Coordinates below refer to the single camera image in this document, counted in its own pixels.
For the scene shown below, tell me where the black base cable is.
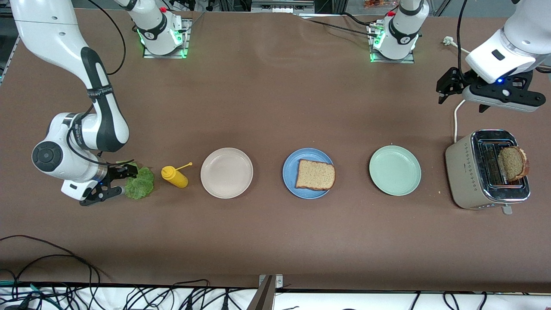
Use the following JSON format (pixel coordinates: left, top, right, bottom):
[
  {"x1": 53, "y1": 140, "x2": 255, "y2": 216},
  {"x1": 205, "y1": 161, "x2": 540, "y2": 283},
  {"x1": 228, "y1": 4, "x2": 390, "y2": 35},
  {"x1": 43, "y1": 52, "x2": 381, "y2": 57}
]
[
  {"x1": 340, "y1": 12, "x2": 373, "y2": 25},
  {"x1": 306, "y1": 19, "x2": 379, "y2": 37}
]

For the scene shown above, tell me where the yellow mustard squeeze bottle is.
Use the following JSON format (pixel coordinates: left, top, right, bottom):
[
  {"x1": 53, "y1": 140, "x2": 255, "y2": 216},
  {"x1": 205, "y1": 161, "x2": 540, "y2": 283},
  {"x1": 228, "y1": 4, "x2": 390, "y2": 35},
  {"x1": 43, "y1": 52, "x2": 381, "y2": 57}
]
[{"x1": 161, "y1": 162, "x2": 193, "y2": 189}]

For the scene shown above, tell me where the black looping cable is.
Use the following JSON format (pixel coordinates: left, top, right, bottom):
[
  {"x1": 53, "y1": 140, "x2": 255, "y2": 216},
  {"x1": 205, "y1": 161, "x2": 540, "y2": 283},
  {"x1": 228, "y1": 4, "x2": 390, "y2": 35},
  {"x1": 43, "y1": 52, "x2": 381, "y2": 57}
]
[
  {"x1": 13, "y1": 254, "x2": 94, "y2": 298},
  {"x1": 0, "y1": 235, "x2": 104, "y2": 285}
]

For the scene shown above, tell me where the green lettuce leaf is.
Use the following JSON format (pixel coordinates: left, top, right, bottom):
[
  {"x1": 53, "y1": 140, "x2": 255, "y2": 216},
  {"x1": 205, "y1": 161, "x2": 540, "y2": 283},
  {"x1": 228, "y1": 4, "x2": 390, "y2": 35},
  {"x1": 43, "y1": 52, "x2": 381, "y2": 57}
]
[{"x1": 115, "y1": 161, "x2": 155, "y2": 200}]

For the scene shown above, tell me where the aluminium table edge profile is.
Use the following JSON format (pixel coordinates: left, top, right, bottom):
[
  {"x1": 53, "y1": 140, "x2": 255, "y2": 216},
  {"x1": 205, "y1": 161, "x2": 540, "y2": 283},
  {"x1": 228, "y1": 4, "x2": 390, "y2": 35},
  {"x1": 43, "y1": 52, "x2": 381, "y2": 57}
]
[{"x1": 0, "y1": 37, "x2": 21, "y2": 84}]

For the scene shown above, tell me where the beige chrome toaster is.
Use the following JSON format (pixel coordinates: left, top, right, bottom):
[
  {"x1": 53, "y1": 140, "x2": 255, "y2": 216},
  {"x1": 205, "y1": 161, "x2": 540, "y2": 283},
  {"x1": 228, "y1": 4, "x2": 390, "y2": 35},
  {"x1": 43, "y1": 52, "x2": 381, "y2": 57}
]
[{"x1": 445, "y1": 129, "x2": 531, "y2": 215}]

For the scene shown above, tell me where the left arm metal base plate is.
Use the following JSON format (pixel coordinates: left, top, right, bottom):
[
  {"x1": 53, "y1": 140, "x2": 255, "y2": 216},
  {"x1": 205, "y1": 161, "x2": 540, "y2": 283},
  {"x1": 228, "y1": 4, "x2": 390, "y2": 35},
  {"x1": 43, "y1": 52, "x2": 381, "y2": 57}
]
[{"x1": 369, "y1": 22, "x2": 415, "y2": 64}]

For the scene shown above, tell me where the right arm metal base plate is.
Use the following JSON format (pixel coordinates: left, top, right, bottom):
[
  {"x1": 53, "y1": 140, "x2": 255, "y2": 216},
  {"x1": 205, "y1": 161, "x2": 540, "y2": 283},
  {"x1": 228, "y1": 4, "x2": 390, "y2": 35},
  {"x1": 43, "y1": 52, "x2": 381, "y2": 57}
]
[{"x1": 143, "y1": 18, "x2": 192, "y2": 59}]

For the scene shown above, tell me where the blue round plate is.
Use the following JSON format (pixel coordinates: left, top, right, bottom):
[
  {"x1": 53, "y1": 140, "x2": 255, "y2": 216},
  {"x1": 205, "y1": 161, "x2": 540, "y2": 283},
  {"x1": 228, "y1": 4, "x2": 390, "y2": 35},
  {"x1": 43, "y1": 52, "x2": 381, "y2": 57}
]
[{"x1": 282, "y1": 148, "x2": 336, "y2": 199}]

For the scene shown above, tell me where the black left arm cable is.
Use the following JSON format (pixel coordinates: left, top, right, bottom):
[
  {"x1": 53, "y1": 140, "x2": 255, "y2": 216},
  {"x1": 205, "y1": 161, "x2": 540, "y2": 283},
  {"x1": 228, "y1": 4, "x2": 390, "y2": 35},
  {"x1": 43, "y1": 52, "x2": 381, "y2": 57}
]
[{"x1": 457, "y1": 0, "x2": 470, "y2": 80}]

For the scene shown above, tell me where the green round plate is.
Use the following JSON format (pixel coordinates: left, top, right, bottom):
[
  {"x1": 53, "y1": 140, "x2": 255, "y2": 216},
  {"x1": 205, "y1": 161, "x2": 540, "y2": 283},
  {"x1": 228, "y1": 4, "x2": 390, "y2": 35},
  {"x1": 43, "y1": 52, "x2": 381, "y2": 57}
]
[{"x1": 369, "y1": 146, "x2": 422, "y2": 196}]

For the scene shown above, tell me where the dark aluminium beam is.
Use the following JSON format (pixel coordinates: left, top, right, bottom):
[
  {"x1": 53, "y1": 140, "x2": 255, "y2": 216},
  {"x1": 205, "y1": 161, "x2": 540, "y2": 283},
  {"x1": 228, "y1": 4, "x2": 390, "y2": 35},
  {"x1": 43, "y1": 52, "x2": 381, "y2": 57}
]
[{"x1": 246, "y1": 276, "x2": 276, "y2": 310}]

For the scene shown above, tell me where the grey metal box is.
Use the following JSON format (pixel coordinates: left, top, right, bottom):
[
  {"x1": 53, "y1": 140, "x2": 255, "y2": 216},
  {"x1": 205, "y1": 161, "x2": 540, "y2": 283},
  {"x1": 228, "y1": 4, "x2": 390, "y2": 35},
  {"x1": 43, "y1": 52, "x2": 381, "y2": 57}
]
[{"x1": 251, "y1": 0, "x2": 315, "y2": 13}]

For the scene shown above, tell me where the brown bread slice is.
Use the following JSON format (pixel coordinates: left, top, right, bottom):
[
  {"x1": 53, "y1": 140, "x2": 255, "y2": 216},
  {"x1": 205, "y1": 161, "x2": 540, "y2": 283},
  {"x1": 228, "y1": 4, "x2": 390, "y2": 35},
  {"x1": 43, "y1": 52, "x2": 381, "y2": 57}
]
[
  {"x1": 295, "y1": 159, "x2": 336, "y2": 191},
  {"x1": 498, "y1": 146, "x2": 530, "y2": 182}
]

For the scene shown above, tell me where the beige round plate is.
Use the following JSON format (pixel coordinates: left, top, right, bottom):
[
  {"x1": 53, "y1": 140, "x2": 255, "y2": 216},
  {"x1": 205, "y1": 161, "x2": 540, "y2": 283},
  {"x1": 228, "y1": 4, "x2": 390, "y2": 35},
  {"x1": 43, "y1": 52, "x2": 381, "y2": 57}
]
[{"x1": 201, "y1": 148, "x2": 254, "y2": 199}]

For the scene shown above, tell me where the white toaster power cord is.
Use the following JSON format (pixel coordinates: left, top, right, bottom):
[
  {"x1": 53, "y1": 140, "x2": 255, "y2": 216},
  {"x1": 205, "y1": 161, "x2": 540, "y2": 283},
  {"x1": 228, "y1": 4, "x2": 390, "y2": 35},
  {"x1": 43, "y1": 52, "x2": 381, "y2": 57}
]
[{"x1": 443, "y1": 36, "x2": 471, "y2": 143}]

